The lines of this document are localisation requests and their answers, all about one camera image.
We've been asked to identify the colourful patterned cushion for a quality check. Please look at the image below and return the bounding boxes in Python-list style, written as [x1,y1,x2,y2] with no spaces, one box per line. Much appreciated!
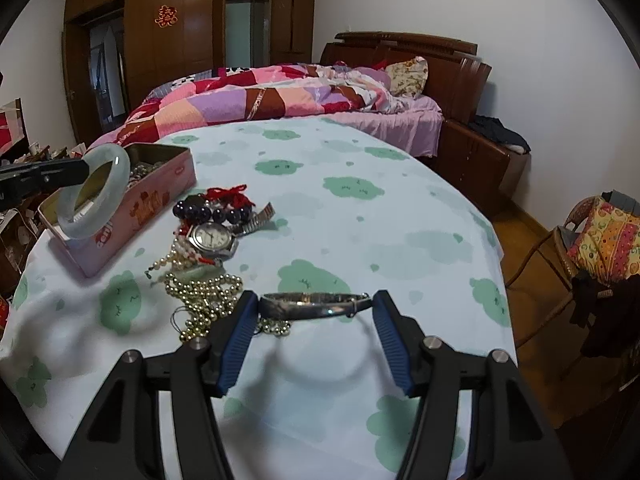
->
[567,197,640,281]

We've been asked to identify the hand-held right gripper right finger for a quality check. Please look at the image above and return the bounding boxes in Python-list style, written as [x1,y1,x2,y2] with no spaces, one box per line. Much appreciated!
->
[371,289,573,480]

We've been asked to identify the pearl bracelet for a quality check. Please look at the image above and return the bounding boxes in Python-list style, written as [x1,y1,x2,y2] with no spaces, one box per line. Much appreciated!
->
[145,237,221,281]

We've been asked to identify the wooden cabinet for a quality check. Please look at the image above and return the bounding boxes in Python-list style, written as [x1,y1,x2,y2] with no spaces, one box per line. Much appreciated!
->
[0,145,86,301]

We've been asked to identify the silver bangle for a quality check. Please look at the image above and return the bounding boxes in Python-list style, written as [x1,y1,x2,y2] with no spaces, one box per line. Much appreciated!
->
[257,291,375,321]

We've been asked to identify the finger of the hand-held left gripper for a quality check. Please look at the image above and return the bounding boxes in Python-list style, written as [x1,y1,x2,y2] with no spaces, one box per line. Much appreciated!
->
[0,158,91,197]

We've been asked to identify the gold bead necklace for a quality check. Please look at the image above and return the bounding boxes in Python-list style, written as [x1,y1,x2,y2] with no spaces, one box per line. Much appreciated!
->
[165,272,292,343]

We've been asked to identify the wooden nightstand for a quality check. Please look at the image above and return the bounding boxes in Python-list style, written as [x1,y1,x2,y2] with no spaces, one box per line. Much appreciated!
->
[435,117,532,216]

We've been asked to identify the pink tin box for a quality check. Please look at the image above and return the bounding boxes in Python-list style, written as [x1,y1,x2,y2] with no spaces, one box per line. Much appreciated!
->
[37,142,197,279]

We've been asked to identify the dark bead bracelet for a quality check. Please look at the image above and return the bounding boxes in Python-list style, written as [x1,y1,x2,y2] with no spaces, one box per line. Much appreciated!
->
[172,199,251,226]

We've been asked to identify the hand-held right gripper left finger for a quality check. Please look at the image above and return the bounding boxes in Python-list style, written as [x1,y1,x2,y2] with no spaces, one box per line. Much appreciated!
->
[57,290,261,480]

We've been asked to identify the patchwork quilt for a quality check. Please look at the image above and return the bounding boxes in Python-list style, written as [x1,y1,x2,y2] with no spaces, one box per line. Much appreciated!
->
[87,62,401,148]

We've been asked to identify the wooden wardrobe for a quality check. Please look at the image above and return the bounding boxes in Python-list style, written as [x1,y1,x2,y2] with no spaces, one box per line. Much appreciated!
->
[62,0,318,143]

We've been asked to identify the red and white cover cloth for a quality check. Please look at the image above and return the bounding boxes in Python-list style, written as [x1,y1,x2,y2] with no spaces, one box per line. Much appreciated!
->
[0,99,28,158]

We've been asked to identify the dark garment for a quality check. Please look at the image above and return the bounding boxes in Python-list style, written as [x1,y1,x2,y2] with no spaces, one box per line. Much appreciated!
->
[570,270,640,361]

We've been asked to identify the red knot tassel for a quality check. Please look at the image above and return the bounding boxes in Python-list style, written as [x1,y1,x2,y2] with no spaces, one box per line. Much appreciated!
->
[205,184,257,211]

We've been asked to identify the dark clothing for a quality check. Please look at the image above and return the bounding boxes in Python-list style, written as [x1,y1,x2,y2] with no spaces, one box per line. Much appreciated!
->
[470,115,532,155]

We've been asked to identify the wooden headboard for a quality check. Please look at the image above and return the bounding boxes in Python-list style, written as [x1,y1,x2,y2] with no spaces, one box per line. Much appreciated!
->
[320,31,493,126]

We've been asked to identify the floral pillow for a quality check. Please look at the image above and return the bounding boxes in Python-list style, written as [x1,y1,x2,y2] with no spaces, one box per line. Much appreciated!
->
[385,56,430,97]

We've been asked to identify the pink bed sheet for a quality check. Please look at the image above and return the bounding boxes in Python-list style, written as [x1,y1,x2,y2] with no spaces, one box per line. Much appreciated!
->
[320,95,446,158]

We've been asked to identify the wicker chair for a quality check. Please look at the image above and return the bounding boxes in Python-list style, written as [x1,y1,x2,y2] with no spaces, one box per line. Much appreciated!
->
[505,195,640,381]

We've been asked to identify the pale jade bangle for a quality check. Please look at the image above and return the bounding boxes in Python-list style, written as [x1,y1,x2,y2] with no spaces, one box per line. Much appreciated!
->
[54,144,132,240]

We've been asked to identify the silver wristwatch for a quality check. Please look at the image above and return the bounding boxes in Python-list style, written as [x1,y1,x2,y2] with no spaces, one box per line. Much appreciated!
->
[187,201,277,261]

